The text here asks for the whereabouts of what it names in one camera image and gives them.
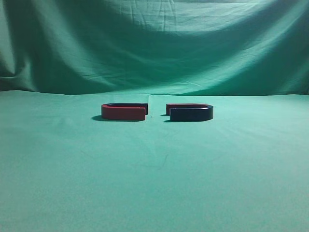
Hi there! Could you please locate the left red-blue horseshoe magnet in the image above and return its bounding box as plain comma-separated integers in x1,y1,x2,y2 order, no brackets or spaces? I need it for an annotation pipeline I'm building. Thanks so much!
101,103,148,121

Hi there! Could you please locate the blue-red horseshoe magnet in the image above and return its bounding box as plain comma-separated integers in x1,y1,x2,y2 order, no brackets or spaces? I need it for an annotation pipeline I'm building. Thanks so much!
166,103,214,121

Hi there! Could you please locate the green cloth backdrop and cover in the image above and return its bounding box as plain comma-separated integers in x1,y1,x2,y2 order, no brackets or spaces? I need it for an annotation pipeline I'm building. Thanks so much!
0,0,309,232

